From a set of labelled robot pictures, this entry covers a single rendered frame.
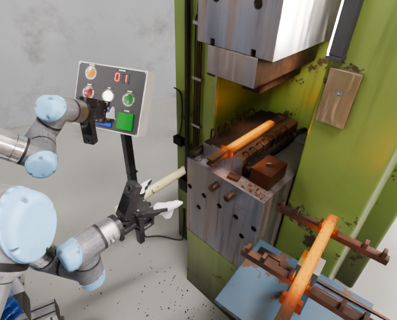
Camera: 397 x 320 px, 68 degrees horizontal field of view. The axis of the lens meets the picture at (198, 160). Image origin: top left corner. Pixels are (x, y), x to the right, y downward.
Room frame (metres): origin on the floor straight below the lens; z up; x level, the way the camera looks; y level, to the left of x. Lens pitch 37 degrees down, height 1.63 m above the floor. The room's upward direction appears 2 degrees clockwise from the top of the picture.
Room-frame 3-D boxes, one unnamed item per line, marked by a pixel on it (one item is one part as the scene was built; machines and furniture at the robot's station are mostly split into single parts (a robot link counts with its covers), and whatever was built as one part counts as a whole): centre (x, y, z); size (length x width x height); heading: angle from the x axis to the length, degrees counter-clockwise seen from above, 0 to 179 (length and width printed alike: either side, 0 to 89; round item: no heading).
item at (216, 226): (1.06, -0.28, 0.69); 0.56 x 0.38 x 0.45; 137
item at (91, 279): (0.48, 0.32, 0.88); 0.11 x 0.08 x 0.11; 77
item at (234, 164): (1.09, -0.24, 0.96); 0.42 x 0.20 x 0.09; 137
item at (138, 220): (0.59, 0.19, 0.97); 0.12 x 0.08 x 0.09; 137
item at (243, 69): (1.09, -0.24, 1.32); 0.42 x 0.20 x 0.10; 137
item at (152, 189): (1.10, 0.22, 0.62); 0.44 x 0.05 x 0.05; 137
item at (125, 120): (1.10, 0.32, 1.01); 0.07 x 0.05 x 0.07; 72
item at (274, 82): (1.10, -0.28, 1.24); 0.30 x 0.07 x 0.06; 137
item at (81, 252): (0.47, 0.30, 0.98); 0.11 x 0.08 x 0.09; 137
